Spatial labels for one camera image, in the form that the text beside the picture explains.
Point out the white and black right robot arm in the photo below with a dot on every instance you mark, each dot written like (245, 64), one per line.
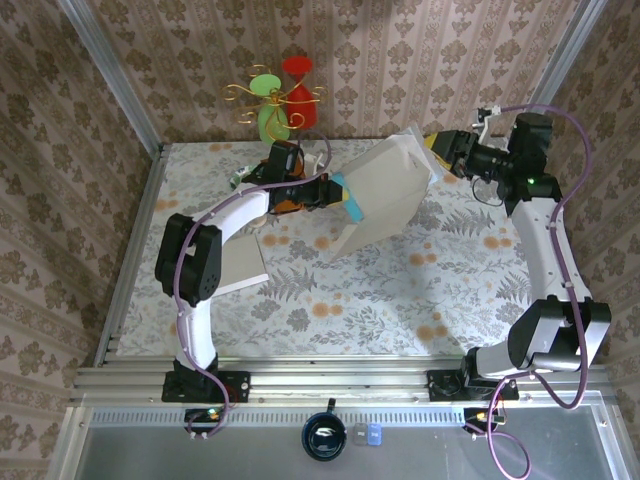
(540, 240)

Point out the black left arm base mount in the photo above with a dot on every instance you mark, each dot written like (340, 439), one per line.
(235, 385)

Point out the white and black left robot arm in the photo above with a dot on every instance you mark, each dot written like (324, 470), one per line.
(235, 215)

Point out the clear memory card case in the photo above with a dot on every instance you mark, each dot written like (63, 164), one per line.
(359, 435)

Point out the aluminium frame post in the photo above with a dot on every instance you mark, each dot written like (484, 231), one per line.
(111, 75)
(555, 75)

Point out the green plastic goblet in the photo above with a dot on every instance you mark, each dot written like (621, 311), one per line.
(267, 125)

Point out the blue paper box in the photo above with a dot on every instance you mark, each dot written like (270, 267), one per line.
(385, 190)

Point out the floral tablecloth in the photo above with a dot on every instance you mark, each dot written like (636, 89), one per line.
(350, 330)

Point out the dark blue mug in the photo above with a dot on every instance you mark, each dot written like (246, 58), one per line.
(324, 435)

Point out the red plastic goblet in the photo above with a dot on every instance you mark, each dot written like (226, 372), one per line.
(300, 100)

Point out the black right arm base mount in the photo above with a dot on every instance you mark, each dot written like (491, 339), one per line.
(442, 385)

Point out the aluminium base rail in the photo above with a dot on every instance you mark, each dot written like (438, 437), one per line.
(340, 382)

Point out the blue memory card case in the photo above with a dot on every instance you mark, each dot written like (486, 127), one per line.
(374, 435)

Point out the white cardboard sheet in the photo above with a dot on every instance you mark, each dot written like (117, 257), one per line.
(242, 265)

